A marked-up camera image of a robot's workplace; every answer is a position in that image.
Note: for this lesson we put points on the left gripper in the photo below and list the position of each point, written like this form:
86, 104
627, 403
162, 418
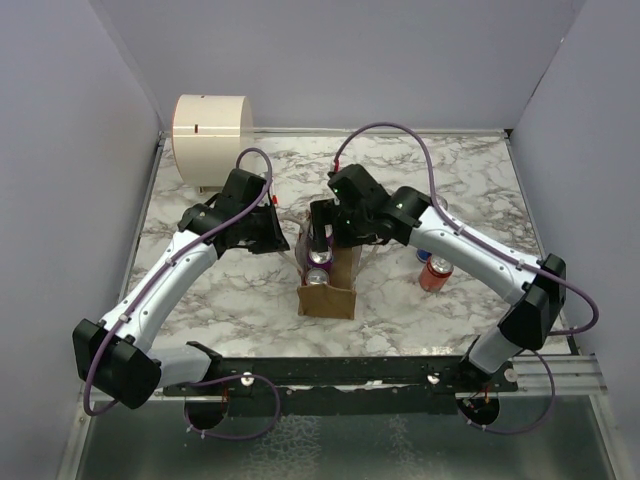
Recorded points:
276, 241

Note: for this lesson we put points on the cream cylindrical container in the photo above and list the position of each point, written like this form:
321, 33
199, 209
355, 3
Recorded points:
208, 133

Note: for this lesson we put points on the purple soda can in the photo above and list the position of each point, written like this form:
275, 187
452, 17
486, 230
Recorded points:
320, 260
313, 234

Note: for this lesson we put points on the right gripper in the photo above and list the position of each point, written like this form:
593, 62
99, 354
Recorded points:
322, 213

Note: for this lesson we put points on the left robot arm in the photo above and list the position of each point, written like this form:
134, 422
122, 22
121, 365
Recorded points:
116, 354

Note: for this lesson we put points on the black and gold can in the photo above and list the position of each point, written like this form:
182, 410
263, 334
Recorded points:
442, 202

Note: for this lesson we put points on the blue and silver energy can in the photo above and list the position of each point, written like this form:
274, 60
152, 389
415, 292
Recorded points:
423, 255

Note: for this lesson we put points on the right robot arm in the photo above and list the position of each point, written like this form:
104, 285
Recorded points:
533, 288

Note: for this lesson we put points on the red soda can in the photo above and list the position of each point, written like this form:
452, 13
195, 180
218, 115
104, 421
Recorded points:
435, 274

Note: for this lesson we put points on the silver top can front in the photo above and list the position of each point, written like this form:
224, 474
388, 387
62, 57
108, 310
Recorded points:
316, 276

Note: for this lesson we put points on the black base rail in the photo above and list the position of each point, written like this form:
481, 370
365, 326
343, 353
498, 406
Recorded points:
336, 386

